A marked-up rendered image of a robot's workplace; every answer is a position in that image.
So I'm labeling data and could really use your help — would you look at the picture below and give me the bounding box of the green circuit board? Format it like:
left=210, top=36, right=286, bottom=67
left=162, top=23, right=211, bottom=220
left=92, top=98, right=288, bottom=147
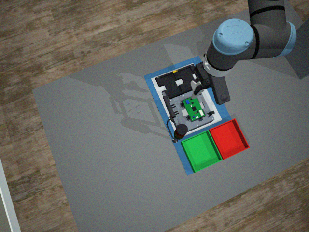
left=183, top=97, right=205, bottom=121

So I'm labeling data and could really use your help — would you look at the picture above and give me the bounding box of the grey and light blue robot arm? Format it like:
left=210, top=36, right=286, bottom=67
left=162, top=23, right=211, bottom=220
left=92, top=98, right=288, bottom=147
left=203, top=0, right=297, bottom=105

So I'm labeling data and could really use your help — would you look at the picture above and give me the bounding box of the red bin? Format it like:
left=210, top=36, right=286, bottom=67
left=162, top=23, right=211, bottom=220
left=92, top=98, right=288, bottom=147
left=209, top=118, right=250, bottom=160

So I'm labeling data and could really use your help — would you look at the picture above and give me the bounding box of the green bin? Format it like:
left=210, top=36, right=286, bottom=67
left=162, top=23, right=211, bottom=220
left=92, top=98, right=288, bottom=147
left=180, top=130, right=223, bottom=173

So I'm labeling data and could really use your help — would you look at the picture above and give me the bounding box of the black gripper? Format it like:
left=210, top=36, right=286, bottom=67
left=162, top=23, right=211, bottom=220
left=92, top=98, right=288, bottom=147
left=191, top=62, right=211, bottom=99

